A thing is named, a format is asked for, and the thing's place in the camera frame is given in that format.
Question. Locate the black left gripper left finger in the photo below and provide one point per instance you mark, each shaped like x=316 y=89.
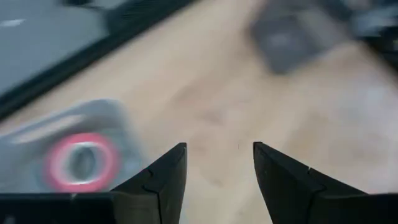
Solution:
x=161 y=193

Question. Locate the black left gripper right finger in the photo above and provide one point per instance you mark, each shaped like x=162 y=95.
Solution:
x=286 y=193

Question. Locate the pink tape roll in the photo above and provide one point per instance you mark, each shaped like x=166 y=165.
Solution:
x=51 y=161

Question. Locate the light grey plastic bin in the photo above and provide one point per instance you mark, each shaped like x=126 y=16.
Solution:
x=102 y=118

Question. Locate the black aluminium table frame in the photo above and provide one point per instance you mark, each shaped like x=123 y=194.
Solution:
x=62 y=70

